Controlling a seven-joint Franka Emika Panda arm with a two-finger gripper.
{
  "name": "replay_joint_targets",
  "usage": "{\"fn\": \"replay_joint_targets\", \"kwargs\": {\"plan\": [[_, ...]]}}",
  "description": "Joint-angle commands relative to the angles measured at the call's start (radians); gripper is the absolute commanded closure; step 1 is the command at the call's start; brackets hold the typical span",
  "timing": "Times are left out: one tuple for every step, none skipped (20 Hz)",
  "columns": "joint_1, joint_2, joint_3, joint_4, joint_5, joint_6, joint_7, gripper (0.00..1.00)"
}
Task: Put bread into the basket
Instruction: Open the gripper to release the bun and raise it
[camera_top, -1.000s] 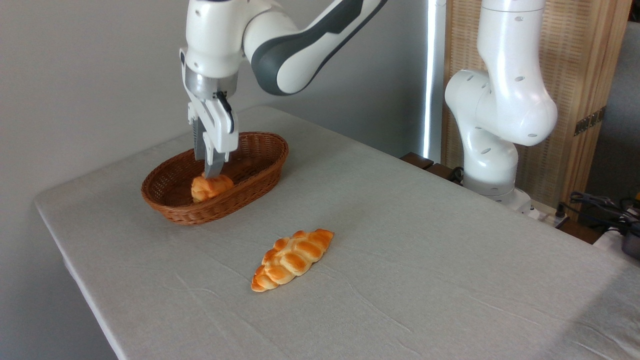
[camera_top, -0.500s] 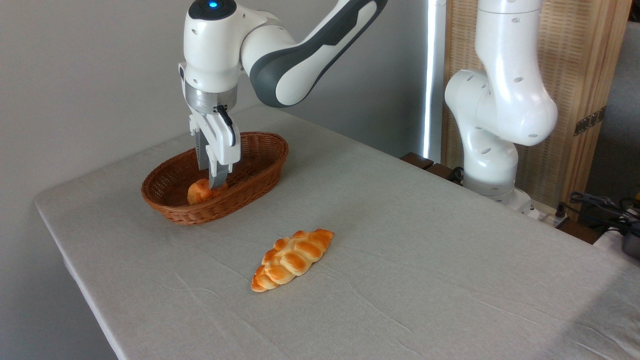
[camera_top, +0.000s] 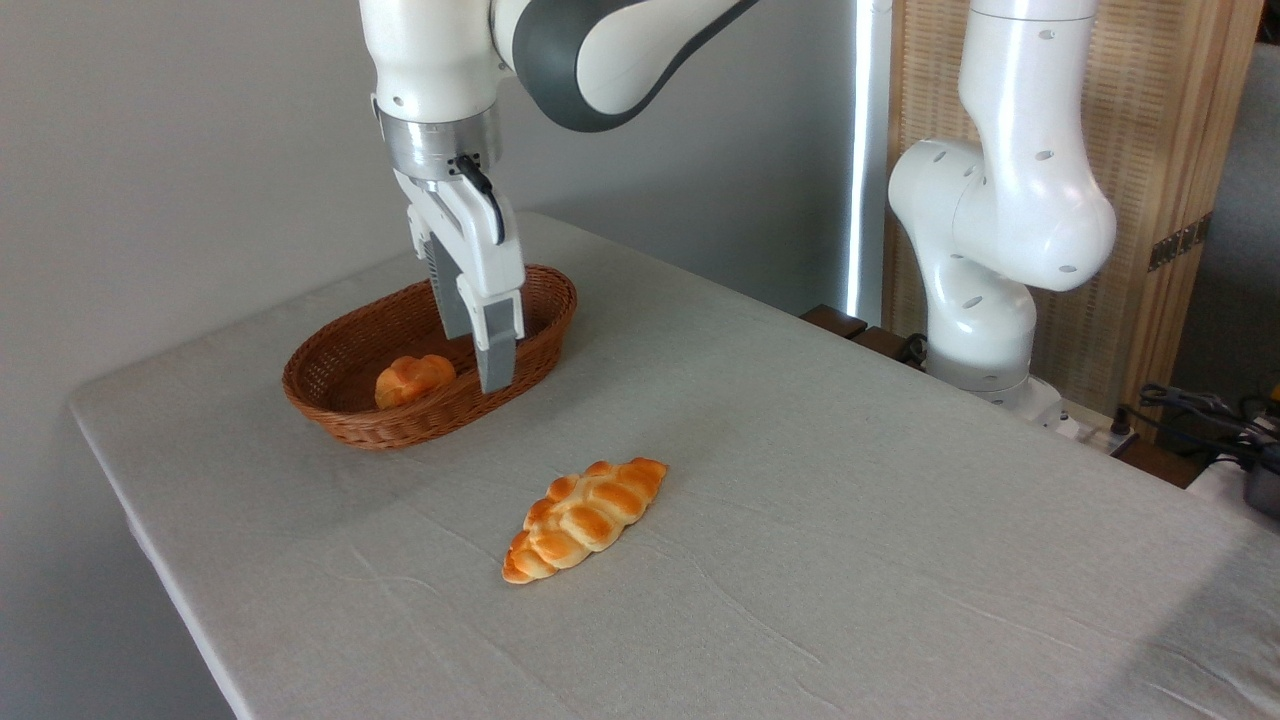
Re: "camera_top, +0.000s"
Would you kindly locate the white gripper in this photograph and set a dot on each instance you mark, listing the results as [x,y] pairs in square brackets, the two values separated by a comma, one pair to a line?
[480,250]

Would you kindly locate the round knotted bread roll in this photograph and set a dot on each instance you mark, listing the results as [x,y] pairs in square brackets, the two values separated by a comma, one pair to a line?
[412,380]

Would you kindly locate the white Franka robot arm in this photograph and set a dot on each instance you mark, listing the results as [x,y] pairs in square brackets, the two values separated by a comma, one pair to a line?
[1000,200]

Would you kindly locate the brown wicker oval basket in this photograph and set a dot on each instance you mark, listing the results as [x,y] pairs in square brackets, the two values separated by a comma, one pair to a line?
[340,410]

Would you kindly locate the long braided bread loaf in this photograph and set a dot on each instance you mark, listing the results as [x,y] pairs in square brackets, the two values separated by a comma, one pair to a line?
[585,515]

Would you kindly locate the dark brown wooden block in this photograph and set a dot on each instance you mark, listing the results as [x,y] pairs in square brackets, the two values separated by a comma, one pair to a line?
[833,320]
[882,342]

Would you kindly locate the light grey tablecloth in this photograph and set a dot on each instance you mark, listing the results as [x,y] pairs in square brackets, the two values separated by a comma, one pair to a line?
[800,550]

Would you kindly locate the white power strip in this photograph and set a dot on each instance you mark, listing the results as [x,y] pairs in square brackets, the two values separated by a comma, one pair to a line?
[1095,432]

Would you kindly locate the wooden bamboo folding screen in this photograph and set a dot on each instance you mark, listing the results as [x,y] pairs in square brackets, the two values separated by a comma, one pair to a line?
[1150,100]

